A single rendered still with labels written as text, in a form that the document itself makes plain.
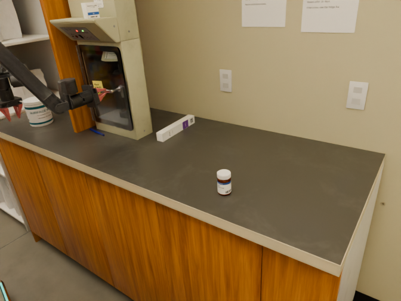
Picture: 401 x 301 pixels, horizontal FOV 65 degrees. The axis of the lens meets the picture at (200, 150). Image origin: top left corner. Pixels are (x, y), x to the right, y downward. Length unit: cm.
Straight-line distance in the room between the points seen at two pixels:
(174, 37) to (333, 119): 93
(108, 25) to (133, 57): 18
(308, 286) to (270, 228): 20
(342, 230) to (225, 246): 38
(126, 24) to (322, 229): 112
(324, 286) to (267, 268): 18
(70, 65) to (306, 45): 114
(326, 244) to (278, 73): 85
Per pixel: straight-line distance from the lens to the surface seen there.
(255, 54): 158
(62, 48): 176
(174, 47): 185
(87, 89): 152
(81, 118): 184
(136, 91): 156
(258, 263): 110
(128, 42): 152
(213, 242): 116
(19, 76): 138
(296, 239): 97
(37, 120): 205
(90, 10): 148
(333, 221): 106
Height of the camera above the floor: 159
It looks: 27 degrees down
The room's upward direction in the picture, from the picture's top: 4 degrees counter-clockwise
